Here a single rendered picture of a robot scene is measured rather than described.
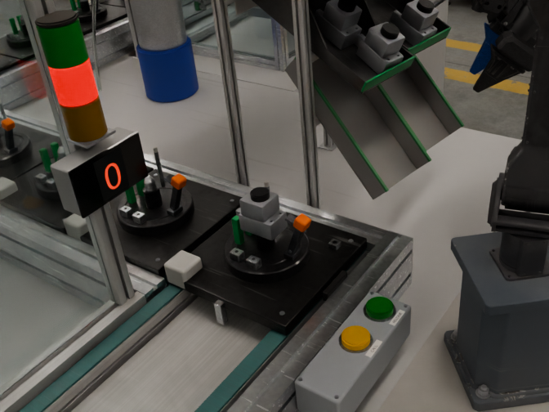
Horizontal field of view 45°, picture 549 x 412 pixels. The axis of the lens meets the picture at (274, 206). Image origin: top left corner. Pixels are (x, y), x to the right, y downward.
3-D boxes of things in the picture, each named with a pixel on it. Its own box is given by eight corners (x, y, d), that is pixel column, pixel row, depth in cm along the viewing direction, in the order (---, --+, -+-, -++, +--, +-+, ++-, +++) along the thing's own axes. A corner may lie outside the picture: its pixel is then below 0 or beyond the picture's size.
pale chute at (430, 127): (449, 135, 133) (464, 125, 129) (410, 161, 126) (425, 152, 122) (371, 21, 134) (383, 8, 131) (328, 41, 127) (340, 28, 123)
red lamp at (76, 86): (106, 94, 84) (97, 57, 81) (76, 109, 81) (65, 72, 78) (81, 87, 86) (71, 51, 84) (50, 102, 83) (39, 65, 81)
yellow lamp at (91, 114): (115, 129, 87) (107, 95, 84) (87, 145, 83) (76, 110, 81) (90, 121, 89) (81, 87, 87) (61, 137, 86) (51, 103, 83)
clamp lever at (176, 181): (182, 208, 118) (187, 178, 113) (174, 213, 117) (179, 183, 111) (167, 196, 119) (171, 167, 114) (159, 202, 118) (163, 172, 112)
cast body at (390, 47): (398, 69, 111) (413, 37, 106) (380, 78, 109) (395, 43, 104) (364, 39, 114) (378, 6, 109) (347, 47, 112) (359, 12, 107)
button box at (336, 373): (411, 333, 101) (412, 303, 97) (340, 432, 87) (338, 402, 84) (370, 317, 104) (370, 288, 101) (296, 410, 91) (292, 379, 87)
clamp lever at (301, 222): (300, 250, 105) (312, 219, 99) (293, 257, 103) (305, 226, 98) (283, 238, 106) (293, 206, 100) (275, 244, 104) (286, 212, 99)
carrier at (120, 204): (247, 207, 125) (240, 149, 118) (160, 279, 109) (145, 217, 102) (156, 176, 137) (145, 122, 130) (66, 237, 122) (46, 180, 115)
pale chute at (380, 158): (417, 169, 123) (431, 159, 119) (372, 200, 116) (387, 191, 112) (332, 47, 125) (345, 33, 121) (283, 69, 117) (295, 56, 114)
